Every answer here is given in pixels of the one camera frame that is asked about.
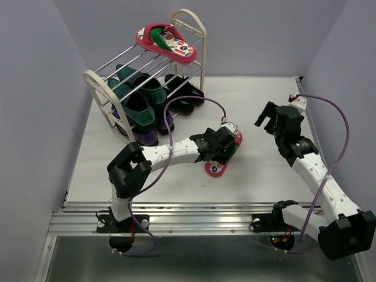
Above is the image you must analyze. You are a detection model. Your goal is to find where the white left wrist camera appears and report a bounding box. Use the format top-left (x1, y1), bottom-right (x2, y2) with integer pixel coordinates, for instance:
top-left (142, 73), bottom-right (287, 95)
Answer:
top-left (220, 122), bottom-right (239, 136)

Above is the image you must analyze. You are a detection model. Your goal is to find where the green loafer one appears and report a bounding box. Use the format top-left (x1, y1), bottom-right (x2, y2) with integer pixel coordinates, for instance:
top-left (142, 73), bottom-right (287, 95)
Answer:
top-left (117, 66), bottom-right (167, 110)
top-left (107, 78), bottom-right (157, 133)

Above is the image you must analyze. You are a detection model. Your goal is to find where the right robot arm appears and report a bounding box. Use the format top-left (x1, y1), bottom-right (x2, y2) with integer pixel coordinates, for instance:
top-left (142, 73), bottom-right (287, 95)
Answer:
top-left (249, 98), bottom-right (375, 260)

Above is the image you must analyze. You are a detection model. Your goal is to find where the purple loafer one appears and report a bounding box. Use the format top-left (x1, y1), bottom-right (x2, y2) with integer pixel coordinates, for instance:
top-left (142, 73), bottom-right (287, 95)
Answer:
top-left (111, 105), bottom-right (159, 146)
top-left (156, 110), bottom-right (174, 136)

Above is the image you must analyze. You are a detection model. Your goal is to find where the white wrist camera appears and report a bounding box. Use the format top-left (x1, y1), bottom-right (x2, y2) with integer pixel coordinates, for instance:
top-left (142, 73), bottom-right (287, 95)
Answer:
top-left (220, 122), bottom-right (239, 136)
top-left (288, 95), bottom-right (307, 114)

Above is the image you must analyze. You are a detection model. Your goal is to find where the aluminium mounting rail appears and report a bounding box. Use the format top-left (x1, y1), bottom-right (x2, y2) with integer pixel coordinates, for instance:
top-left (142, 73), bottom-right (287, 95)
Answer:
top-left (48, 202), bottom-right (273, 237)

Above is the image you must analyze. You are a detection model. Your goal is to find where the green loafer front one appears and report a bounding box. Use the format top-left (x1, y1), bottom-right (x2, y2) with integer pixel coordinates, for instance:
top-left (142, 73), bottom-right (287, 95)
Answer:
top-left (107, 78), bottom-right (157, 133)

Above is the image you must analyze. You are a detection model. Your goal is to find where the green loafer rear one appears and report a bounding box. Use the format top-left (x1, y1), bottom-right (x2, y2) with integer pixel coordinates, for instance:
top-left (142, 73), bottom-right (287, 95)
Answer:
top-left (117, 66), bottom-right (167, 110)

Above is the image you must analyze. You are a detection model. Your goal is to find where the pink sandal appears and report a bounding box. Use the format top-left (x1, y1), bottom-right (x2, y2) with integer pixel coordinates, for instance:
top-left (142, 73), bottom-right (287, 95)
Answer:
top-left (136, 23), bottom-right (197, 65)
top-left (204, 129), bottom-right (243, 177)

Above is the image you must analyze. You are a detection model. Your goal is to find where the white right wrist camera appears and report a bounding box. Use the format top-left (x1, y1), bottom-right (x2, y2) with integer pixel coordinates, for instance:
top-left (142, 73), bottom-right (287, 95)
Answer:
top-left (288, 95), bottom-right (307, 114)

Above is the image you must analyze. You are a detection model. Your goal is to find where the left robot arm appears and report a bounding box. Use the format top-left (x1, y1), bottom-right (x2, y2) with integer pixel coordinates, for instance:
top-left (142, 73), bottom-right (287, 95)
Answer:
top-left (107, 122), bottom-right (243, 231)

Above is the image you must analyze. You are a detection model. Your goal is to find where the cream metal shoe rack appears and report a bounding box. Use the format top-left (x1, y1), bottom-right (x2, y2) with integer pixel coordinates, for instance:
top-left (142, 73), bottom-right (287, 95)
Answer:
top-left (83, 9), bottom-right (207, 146)

